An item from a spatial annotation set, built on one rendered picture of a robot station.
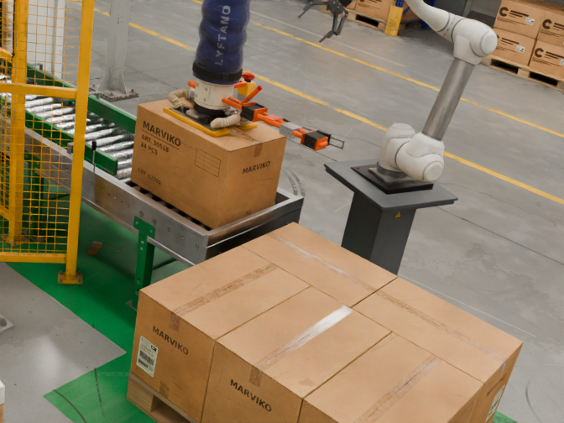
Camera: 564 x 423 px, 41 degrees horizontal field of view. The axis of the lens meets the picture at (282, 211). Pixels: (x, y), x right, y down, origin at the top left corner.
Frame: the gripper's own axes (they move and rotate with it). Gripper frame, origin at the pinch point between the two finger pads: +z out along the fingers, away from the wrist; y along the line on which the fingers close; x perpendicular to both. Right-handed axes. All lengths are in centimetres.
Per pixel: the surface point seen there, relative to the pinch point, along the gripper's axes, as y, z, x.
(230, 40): 18.3, 26.3, -16.2
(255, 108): -10.6, 37.8, -17.3
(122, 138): 17, 87, -119
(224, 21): 26.0, 23.3, -13.2
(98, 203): 3, 118, -64
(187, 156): -7, 73, -30
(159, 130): 10, 74, -42
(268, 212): -52, 63, -33
